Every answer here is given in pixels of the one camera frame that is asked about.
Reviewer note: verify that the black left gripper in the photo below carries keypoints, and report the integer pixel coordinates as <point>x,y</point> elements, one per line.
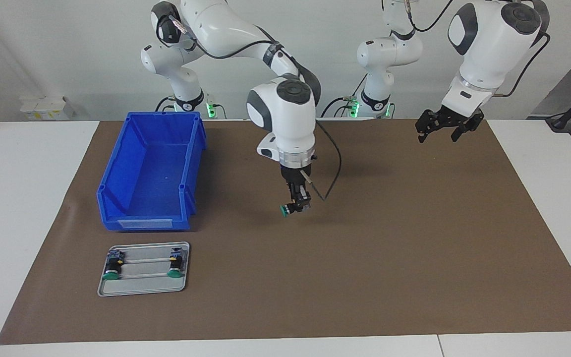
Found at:
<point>456,116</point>

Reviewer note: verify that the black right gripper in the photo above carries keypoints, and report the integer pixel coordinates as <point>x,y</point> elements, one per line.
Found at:
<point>291,174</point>

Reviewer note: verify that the green push button switch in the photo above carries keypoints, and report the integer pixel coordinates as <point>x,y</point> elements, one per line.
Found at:
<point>283,210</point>
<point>175,267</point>
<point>112,270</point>

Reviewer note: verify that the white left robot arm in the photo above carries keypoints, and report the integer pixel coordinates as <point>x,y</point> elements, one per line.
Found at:
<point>488,44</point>

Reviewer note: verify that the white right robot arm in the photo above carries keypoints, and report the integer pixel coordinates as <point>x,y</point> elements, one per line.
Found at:
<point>285,119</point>

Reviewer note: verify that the brown table mat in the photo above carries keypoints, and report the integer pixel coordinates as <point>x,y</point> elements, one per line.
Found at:
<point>315,277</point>

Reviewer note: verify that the green lit base connector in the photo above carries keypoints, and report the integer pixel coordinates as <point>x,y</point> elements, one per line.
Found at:
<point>213,109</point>
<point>354,108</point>

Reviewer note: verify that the blue plastic storage bin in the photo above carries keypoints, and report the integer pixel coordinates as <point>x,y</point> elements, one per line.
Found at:
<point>161,178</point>

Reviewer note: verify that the grey metal tray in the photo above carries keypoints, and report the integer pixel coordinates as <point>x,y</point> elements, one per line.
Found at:
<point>142,287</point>

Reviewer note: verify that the white cardboard box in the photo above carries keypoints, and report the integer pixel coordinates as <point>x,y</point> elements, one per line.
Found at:
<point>47,109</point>

